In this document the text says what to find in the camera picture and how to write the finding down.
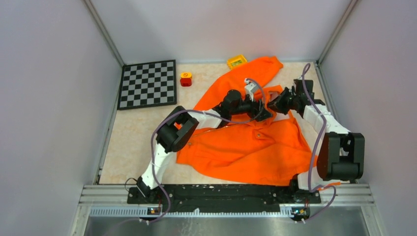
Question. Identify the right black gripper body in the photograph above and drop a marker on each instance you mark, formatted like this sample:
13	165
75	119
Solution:
293	99

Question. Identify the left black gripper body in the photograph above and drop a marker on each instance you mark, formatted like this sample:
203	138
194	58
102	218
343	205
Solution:
245	106

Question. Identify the orange jacket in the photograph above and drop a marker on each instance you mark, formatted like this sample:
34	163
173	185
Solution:
270	152

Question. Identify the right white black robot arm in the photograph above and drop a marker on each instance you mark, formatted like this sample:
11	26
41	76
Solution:
341	152

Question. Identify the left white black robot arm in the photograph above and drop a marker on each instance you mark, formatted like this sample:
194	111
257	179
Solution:
174	132

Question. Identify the yellow toy crate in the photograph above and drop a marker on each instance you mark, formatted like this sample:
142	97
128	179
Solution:
236	61

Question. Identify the red and yellow block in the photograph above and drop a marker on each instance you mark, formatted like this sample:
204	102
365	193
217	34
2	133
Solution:
186	79

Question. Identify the black and white chessboard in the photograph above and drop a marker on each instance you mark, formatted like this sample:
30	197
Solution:
149	84

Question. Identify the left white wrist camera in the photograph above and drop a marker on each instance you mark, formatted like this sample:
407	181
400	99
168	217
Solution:
251	88

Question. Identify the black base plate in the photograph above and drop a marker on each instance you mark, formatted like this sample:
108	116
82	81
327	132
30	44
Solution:
223	198

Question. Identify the aluminium frame rail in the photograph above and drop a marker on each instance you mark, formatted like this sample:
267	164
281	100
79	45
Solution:
111	201

